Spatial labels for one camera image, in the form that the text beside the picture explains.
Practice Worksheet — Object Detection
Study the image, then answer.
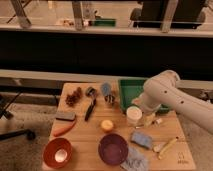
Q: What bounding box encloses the black dish brush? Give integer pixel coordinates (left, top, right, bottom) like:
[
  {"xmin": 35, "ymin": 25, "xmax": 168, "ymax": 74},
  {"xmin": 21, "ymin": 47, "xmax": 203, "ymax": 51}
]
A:
[{"xmin": 85, "ymin": 87, "xmax": 97, "ymax": 121}]

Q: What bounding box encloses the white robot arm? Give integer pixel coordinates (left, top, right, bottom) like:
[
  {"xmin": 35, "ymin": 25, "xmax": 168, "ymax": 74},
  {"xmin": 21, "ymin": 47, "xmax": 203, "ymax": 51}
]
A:
[{"xmin": 132, "ymin": 70, "xmax": 213, "ymax": 134}]

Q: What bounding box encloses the purple bowl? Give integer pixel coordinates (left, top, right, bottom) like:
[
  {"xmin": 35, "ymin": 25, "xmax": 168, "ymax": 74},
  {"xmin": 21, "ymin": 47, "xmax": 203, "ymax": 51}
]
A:
[{"xmin": 98, "ymin": 133, "xmax": 129, "ymax": 166}]

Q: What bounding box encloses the red bowl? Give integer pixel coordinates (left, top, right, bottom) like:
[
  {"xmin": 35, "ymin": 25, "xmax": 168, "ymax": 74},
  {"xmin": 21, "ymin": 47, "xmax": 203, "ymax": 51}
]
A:
[{"xmin": 43, "ymin": 138, "xmax": 72, "ymax": 169}]

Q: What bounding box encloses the small metal spoon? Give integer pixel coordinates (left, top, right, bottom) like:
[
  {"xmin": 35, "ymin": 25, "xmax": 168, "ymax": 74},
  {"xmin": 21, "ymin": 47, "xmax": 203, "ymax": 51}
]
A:
[{"xmin": 135, "ymin": 118, "xmax": 163, "ymax": 129}]

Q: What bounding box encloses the green plastic tray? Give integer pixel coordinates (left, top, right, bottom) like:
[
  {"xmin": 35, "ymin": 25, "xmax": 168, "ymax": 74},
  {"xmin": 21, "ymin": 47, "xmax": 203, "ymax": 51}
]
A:
[{"xmin": 117, "ymin": 78, "xmax": 173, "ymax": 114}]

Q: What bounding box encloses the yellow round fruit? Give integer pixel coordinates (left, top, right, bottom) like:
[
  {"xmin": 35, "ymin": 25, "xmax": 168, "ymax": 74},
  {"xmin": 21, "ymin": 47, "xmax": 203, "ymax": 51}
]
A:
[{"xmin": 101, "ymin": 120, "xmax": 114, "ymax": 132}]

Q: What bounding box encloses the grey crumpled cloth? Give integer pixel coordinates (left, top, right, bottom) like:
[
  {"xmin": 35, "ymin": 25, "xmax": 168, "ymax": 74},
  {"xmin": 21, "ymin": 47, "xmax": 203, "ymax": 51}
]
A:
[{"xmin": 121, "ymin": 146, "xmax": 149, "ymax": 171}]

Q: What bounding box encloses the grey sponge block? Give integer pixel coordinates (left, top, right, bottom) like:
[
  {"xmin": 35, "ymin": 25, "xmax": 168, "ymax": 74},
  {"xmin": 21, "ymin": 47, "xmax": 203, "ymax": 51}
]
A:
[{"xmin": 56, "ymin": 112, "xmax": 76, "ymax": 121}]

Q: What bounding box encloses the black office chair base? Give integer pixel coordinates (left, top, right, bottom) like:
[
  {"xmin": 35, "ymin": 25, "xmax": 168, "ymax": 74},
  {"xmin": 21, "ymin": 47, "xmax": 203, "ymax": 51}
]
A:
[{"xmin": 0, "ymin": 93, "xmax": 36, "ymax": 141}]

